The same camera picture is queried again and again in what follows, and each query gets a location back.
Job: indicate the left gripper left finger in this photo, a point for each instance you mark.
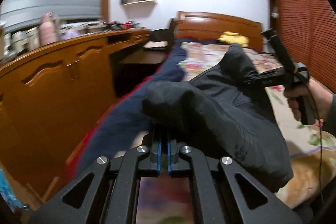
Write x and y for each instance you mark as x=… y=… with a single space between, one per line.
x=106 y=192

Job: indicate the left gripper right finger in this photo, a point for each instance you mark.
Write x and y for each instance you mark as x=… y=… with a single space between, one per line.
x=222 y=191

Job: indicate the black jacket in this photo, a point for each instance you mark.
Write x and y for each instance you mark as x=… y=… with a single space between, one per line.
x=219 y=113

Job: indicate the wooden louvered wardrobe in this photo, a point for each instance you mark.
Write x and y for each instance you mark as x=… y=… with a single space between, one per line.
x=307 y=29

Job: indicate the yellow plush toy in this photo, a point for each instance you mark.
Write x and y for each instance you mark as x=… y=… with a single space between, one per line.
x=234 y=38

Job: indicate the floral blanket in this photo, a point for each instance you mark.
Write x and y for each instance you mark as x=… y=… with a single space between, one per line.
x=311 y=147

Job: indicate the navy blue bedsheet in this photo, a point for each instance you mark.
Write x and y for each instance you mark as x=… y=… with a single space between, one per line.
x=122 y=125

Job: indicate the wooden desk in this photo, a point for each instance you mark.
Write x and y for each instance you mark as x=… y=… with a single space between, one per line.
x=50 y=98

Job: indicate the wooden headboard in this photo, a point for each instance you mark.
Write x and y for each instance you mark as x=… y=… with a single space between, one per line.
x=207 y=26

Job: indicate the dark wooden chair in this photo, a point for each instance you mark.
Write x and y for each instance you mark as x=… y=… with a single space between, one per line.
x=162 y=39

